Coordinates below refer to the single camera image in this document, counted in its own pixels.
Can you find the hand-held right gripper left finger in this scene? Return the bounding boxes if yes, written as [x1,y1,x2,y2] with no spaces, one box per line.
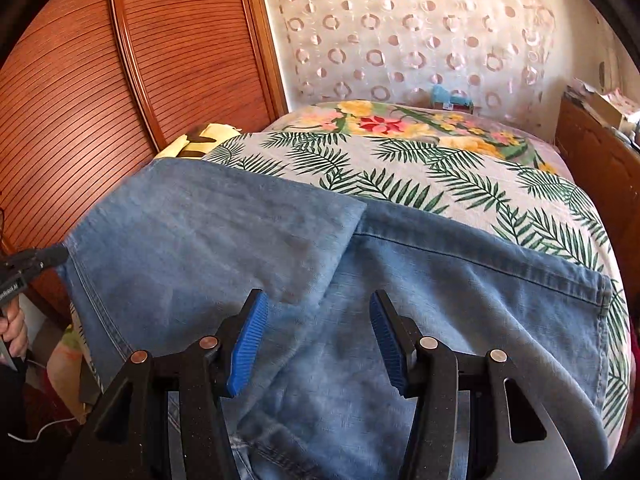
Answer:
[60,288,271,480]

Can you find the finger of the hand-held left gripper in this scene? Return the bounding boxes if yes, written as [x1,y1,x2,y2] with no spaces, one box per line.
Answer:
[15,244,69,272]

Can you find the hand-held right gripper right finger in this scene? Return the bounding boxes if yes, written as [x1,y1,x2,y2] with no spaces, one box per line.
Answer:
[369,289,557,480]

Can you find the blue denim pants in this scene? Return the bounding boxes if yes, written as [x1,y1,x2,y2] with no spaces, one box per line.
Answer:
[55,157,614,480]

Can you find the person's left hand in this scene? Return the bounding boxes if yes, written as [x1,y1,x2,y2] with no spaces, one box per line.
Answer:
[0,304,29,357]

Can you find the wooden slatted wardrobe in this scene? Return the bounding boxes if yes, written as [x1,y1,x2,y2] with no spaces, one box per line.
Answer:
[0,0,290,321]

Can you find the yellow plush toy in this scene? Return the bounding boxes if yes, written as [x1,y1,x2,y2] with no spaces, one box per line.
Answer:
[162,122,242,162]

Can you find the floral blanket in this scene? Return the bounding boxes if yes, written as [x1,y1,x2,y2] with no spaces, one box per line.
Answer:
[47,101,563,411]

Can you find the blue toy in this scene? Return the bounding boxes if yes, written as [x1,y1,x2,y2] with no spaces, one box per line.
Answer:
[429,85,475,112]

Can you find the wooden side cabinet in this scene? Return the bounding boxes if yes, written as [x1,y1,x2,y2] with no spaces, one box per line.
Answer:
[554,96,640,243]

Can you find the circle pattern sheer curtain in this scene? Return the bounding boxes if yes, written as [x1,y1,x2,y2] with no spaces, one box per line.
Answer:
[257,0,558,112]

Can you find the cardboard box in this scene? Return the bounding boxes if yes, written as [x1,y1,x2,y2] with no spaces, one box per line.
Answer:
[572,79,640,132]

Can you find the white cable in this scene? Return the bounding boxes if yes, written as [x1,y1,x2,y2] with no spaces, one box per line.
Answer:
[10,412,83,445]

